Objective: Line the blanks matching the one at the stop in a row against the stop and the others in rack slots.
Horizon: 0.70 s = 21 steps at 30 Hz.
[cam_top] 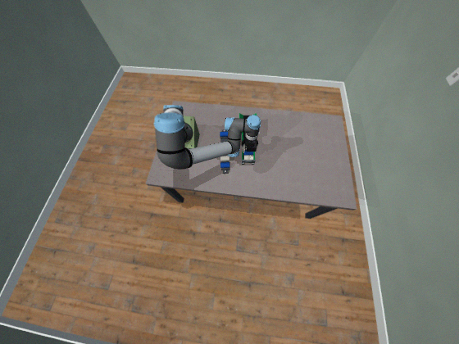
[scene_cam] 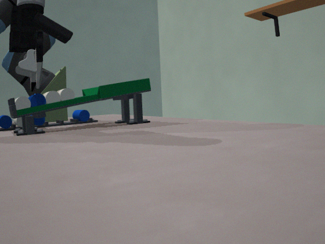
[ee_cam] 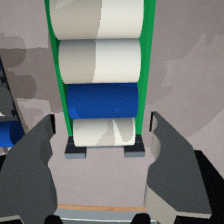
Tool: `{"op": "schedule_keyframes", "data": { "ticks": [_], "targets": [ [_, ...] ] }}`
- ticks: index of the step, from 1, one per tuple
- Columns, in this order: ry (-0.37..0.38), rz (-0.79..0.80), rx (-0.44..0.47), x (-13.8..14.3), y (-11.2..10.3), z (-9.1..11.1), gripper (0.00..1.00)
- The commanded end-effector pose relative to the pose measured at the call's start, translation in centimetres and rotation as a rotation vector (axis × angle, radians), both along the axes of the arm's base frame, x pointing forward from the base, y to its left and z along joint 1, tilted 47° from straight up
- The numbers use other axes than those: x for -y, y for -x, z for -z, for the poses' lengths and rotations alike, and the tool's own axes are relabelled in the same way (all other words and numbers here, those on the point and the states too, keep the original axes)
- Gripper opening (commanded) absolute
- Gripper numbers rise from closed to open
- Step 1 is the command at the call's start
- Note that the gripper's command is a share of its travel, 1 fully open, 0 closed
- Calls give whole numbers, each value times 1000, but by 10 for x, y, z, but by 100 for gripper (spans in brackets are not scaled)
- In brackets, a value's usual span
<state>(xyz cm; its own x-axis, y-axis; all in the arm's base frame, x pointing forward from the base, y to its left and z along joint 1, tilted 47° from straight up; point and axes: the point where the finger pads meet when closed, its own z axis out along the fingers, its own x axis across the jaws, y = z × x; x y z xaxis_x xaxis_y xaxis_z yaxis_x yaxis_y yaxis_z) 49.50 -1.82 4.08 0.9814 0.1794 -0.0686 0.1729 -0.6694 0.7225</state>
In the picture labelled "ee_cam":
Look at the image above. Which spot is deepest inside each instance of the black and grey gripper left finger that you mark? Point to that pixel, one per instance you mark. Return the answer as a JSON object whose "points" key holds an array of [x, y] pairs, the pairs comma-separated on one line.
{"points": [[27, 190]]}

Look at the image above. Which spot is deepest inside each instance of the grey mounting tab with hex screw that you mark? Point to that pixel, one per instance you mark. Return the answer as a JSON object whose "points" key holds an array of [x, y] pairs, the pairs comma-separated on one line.
{"points": [[6, 149]]}

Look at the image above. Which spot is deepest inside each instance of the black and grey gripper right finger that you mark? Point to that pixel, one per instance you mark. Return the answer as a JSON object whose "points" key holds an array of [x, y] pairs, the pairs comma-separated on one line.
{"points": [[182, 185]]}

